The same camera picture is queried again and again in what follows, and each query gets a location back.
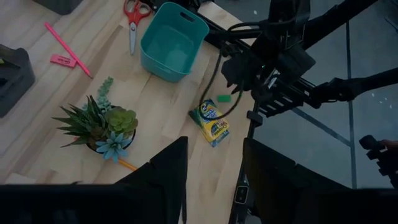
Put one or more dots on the small grey plastic bin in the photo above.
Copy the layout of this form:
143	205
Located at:
15	81
59	4

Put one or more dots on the person's hand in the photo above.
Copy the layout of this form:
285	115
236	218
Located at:
390	143

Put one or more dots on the table edge camera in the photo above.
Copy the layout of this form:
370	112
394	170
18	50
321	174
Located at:
241	194

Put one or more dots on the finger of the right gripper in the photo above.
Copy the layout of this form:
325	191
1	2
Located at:
239	73

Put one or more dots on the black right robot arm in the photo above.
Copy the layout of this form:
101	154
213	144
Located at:
342	14

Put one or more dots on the orange pencil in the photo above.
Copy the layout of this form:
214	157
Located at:
128	165

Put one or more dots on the green eraser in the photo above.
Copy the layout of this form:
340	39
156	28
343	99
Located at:
224	98

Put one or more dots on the yellow green crayon box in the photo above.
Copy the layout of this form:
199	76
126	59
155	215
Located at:
211	124

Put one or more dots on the succulent plant in black pot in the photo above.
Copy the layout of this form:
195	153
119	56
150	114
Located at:
99	124

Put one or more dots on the pink eraser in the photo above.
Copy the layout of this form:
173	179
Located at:
63	61

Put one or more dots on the black handheld device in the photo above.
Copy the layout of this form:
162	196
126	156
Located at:
382	161

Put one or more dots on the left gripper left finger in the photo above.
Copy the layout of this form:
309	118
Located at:
169	168

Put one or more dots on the pink marker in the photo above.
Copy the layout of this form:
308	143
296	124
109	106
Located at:
66	48

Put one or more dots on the teal plastic bin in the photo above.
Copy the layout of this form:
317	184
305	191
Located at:
174	46

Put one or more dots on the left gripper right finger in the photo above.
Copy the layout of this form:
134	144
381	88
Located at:
270	171

